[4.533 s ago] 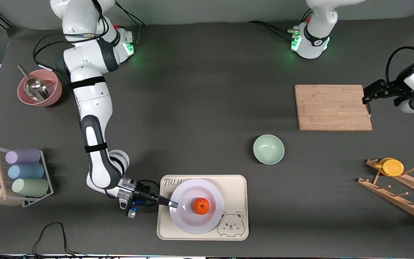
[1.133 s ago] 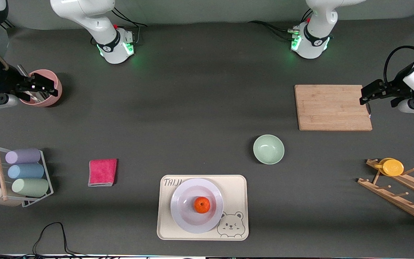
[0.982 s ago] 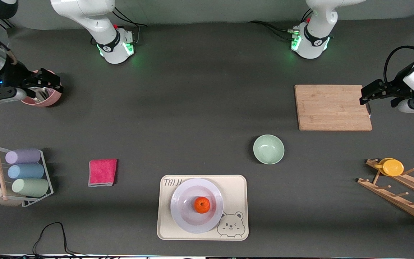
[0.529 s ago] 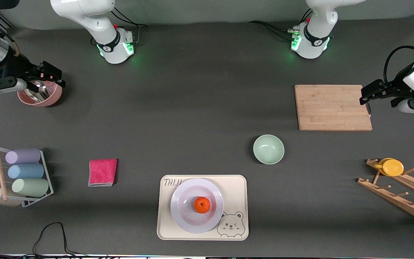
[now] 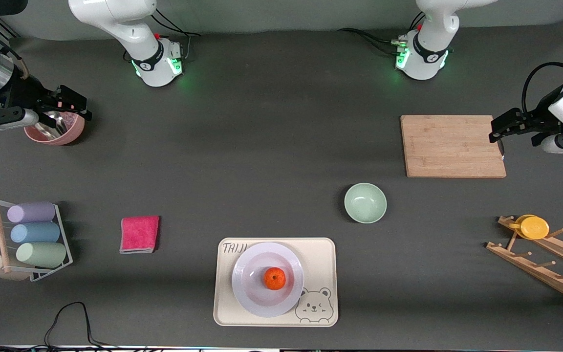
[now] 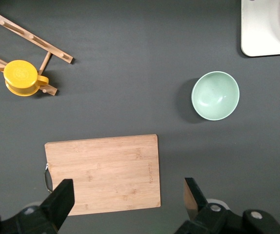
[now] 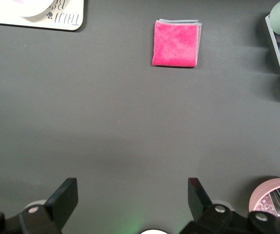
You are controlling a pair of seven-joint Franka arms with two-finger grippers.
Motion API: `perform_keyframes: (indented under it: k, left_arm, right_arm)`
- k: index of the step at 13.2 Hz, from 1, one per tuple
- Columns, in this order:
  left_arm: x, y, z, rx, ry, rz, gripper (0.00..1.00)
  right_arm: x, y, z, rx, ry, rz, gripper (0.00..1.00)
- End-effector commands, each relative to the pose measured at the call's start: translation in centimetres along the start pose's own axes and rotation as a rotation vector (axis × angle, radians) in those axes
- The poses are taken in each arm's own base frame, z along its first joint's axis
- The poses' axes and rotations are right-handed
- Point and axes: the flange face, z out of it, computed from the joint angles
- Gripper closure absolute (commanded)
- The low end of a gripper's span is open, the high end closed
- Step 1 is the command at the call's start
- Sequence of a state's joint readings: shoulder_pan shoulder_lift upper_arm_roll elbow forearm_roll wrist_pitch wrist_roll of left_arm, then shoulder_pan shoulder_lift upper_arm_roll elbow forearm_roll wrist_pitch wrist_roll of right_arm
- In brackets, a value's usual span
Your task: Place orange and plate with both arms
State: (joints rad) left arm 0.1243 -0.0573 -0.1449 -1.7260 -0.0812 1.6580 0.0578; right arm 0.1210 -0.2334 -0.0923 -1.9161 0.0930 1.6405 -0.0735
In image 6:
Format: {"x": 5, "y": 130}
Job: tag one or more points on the light green bowl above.
{"x": 215, "y": 96}

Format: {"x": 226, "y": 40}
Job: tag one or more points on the yellow cup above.
{"x": 20, "y": 75}

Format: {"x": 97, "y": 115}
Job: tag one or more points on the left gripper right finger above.
{"x": 203, "y": 219}

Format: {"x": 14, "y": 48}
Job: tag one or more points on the cream bear print tray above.
{"x": 259, "y": 29}

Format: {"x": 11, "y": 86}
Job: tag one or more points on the wooden peg cup rack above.
{"x": 45, "y": 45}

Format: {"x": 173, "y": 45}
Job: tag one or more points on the bamboo cutting board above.
{"x": 106, "y": 170}

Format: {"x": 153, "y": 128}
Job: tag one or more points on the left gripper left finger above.
{"x": 54, "y": 209}

